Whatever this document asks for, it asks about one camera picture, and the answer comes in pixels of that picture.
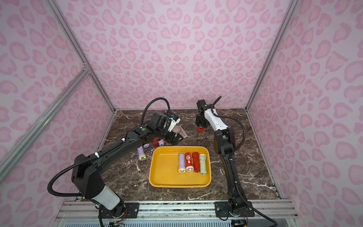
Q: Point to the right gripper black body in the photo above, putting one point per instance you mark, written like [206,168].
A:
[202,122]

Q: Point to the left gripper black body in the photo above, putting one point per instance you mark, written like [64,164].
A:
[171,135]

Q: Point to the plain red flashlight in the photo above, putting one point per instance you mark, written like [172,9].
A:
[196,164]

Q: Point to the purple flashlight group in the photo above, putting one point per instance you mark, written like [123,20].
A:
[182,166]

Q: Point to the pale green flashlight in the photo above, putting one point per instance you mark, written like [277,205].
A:
[202,164]

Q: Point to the red white flashlight emblem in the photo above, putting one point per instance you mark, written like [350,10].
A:
[189,163]

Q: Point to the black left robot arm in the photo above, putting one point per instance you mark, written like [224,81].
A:
[86,176]

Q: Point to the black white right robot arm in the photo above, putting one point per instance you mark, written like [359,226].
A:
[225,146]

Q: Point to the pink calculator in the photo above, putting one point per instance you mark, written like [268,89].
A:
[179,130]

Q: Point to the purple flashlight near calculator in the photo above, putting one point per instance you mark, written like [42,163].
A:
[161,142]

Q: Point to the red flashlight between purple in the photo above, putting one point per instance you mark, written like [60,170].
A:
[156,142]

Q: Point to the yellow plastic tray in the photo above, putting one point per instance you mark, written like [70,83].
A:
[164,168]

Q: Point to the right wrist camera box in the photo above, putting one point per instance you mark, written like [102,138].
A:
[202,104]

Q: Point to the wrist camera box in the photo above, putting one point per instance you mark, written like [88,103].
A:
[202,104]
[162,122]

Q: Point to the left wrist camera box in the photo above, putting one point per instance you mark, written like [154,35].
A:
[162,122]

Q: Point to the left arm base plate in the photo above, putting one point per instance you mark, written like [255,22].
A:
[122,210]

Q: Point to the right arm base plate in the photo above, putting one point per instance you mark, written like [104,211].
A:
[224,209]

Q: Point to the aluminium front rail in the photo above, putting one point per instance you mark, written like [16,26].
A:
[158,214]

